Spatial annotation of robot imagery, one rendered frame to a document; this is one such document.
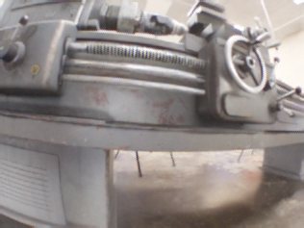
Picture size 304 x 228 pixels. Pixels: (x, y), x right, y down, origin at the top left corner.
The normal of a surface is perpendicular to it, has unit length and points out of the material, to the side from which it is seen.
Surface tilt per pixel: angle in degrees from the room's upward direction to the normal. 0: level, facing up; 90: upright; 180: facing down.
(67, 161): 90
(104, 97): 90
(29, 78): 90
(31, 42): 90
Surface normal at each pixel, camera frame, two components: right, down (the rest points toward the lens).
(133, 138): 0.22, -0.04
